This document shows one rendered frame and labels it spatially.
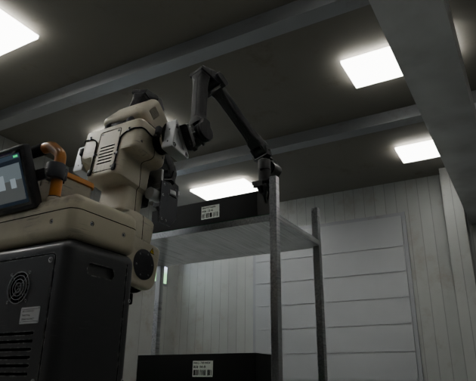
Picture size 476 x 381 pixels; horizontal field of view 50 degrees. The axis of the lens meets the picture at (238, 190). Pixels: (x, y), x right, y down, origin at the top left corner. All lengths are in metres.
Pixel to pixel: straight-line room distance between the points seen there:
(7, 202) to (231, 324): 9.33
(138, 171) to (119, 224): 0.44
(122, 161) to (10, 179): 0.44
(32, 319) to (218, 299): 9.64
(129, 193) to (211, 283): 9.31
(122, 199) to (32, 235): 0.46
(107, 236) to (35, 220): 0.19
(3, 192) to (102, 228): 0.31
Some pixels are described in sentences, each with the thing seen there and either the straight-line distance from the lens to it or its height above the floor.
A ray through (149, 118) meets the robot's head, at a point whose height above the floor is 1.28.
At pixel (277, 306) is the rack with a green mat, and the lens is 1.81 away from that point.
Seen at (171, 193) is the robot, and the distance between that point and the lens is 1.90.
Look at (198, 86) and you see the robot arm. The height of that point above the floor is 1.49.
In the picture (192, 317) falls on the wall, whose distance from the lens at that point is 11.22.
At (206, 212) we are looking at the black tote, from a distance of 2.26.
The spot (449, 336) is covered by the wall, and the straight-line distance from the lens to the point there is 9.27.
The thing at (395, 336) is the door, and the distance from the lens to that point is 9.38.
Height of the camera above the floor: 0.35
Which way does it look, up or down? 21 degrees up
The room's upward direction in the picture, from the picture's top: 1 degrees clockwise
